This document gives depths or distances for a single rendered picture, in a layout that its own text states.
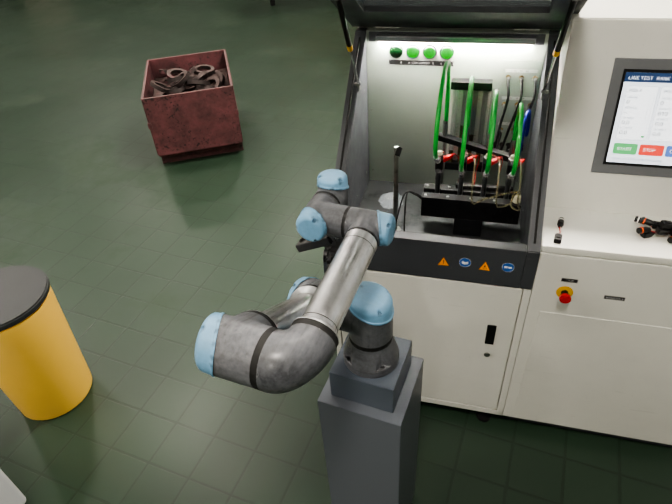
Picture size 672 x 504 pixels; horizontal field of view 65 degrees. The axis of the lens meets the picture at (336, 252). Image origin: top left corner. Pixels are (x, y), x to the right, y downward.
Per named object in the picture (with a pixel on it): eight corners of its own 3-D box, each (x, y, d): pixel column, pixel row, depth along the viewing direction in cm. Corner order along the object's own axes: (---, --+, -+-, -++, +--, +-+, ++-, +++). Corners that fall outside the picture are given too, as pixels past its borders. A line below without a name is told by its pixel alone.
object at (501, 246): (339, 266, 191) (337, 231, 181) (342, 259, 195) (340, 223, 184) (519, 288, 177) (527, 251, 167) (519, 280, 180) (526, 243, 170)
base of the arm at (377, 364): (389, 385, 137) (389, 360, 131) (335, 369, 142) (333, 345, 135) (405, 342, 147) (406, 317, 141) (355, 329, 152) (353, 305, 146)
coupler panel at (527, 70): (492, 144, 201) (503, 63, 182) (492, 140, 204) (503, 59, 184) (528, 146, 198) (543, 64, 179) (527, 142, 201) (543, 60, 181)
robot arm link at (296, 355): (309, 386, 85) (397, 199, 117) (250, 368, 89) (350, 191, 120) (318, 421, 94) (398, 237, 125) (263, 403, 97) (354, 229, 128)
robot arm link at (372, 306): (385, 354, 132) (385, 316, 124) (335, 340, 137) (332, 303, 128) (399, 320, 141) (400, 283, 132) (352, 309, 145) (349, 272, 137)
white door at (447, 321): (344, 384, 234) (335, 268, 191) (345, 380, 236) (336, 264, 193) (496, 411, 219) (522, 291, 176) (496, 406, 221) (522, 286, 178)
